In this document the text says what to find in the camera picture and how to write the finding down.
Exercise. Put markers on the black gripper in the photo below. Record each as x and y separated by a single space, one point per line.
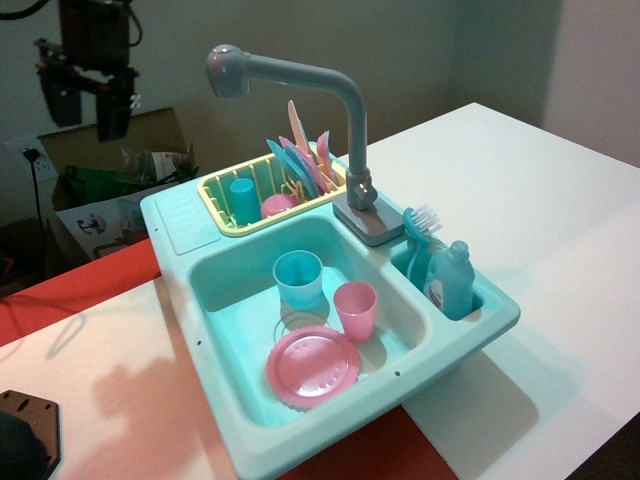
93 56

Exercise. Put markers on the grey toy faucet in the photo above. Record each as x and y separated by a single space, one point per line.
368 216

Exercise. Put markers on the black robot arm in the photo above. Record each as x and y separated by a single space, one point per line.
93 57

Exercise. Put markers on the cardboard box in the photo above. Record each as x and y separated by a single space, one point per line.
96 209

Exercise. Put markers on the blue cup in rack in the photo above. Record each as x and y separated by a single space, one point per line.
245 201

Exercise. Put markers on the red mat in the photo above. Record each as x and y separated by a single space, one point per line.
48 302

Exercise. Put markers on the pink bowl in rack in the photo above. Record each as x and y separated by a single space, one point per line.
277 203

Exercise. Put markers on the blue plate in rack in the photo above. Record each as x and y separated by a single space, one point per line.
294 170

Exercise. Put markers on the yellow dish rack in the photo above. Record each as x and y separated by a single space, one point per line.
269 178

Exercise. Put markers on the pink plate in rack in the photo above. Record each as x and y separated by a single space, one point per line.
305 161

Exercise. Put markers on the pink toy fork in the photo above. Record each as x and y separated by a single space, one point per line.
323 151

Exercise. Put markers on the blue cup in sink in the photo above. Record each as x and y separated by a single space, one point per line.
298 275

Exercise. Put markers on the teal toy sink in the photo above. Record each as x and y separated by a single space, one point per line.
230 312

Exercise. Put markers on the pink cup in sink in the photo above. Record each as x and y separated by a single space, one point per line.
356 305

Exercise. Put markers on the pink plate in sink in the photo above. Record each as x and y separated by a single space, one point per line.
310 365

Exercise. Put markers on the blue dish brush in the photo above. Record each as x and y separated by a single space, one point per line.
420 223

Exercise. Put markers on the blue soap bottle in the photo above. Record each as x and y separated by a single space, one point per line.
449 281

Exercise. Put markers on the white wall outlet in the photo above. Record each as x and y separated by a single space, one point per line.
31 154

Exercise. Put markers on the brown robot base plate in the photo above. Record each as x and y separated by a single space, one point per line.
30 436

